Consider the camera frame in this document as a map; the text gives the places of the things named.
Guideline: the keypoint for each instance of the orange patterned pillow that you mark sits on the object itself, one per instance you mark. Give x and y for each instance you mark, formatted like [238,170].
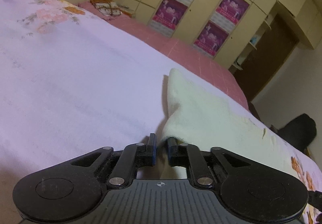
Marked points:
[110,8]

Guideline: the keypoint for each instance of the cream wardrobe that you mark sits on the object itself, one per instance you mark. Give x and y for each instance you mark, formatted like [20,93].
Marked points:
[304,16]

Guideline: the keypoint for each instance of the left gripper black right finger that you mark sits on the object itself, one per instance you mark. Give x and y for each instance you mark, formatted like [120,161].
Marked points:
[241,189]

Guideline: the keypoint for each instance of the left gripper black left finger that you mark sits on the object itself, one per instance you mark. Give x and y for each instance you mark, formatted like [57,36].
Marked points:
[72,189]

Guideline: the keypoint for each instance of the lower left magenta poster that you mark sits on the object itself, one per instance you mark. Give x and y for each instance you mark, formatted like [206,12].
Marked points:
[167,17]

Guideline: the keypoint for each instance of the lower right magenta poster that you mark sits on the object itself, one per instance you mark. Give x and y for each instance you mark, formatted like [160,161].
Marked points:
[210,39]

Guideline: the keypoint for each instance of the cream white small garment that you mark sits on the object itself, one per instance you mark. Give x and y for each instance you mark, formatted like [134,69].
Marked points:
[200,118]

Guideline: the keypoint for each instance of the cream corner shelf unit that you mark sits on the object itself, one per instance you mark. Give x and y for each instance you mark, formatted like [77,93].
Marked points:
[252,44]

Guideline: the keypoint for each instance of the pink checked bed cover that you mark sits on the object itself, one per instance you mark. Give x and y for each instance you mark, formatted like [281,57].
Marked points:
[184,54]

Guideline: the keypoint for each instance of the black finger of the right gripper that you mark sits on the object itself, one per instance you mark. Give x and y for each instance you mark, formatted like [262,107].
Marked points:
[315,199]

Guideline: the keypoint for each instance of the dark brown wooden door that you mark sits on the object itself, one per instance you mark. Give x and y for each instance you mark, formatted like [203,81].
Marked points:
[271,52]

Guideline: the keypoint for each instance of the upper right magenta poster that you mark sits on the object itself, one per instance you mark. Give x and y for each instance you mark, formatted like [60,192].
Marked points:
[229,13]

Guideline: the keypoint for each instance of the black chair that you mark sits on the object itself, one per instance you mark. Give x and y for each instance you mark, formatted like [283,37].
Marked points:
[299,132]

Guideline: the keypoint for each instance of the lilac floral bed sheet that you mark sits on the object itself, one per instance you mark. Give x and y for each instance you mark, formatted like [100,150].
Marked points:
[72,83]

